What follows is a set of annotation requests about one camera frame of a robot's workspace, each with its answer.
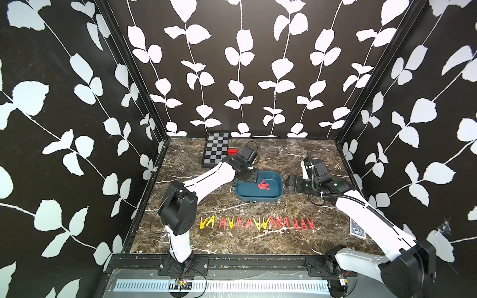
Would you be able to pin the red clothespin row eleventh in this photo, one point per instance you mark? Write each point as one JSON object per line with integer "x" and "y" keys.
{"x": 311, "y": 223}

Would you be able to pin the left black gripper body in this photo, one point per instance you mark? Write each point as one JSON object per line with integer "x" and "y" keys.
{"x": 251, "y": 175}

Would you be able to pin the slim yellow clothespin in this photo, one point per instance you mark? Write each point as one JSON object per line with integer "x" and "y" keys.
{"x": 211, "y": 222}

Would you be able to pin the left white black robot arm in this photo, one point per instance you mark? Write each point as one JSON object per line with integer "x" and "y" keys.
{"x": 180, "y": 203}

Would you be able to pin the white perforated cable duct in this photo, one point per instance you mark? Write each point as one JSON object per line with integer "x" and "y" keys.
{"x": 230, "y": 286}

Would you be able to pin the teal plastic storage box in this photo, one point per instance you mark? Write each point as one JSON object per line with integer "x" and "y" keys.
{"x": 249, "y": 192}

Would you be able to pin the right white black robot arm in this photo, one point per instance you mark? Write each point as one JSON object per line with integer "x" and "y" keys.
{"x": 405, "y": 264}

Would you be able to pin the black front mounting rail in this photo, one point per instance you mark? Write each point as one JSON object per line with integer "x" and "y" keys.
{"x": 204, "y": 263}

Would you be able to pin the clothespin pile in box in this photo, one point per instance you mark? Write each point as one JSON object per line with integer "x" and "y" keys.
{"x": 263, "y": 185}

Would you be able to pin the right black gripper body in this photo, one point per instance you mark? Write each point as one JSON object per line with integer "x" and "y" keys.
{"x": 298, "y": 182}

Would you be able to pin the big yellow clothespin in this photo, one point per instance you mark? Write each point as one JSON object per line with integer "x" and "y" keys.
{"x": 203, "y": 222}

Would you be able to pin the small electronics board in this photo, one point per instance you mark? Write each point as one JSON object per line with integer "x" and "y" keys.
{"x": 181, "y": 285}

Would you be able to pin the black grey checkerboard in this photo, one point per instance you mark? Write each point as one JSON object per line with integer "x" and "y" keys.
{"x": 215, "y": 150}

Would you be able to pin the yellow clothespin row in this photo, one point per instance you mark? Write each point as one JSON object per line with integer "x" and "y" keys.
{"x": 258, "y": 223}
{"x": 265, "y": 223}

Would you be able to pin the red clothespin row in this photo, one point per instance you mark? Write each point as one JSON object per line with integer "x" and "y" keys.
{"x": 248, "y": 224}
{"x": 303, "y": 226}
{"x": 294, "y": 223}

